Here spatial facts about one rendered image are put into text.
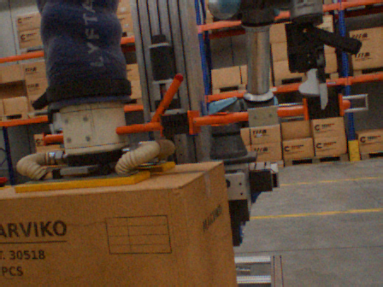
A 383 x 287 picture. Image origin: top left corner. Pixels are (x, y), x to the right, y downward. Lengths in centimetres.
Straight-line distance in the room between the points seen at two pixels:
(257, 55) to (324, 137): 684
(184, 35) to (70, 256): 111
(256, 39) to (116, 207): 84
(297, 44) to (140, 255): 59
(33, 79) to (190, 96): 798
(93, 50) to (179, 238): 51
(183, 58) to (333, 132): 670
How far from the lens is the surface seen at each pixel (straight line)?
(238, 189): 144
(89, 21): 107
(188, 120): 99
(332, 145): 831
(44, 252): 105
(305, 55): 96
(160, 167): 112
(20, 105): 983
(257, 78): 153
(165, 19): 183
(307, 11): 97
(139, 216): 89
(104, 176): 100
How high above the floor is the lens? 121
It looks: 4 degrees down
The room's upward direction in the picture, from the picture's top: 7 degrees counter-clockwise
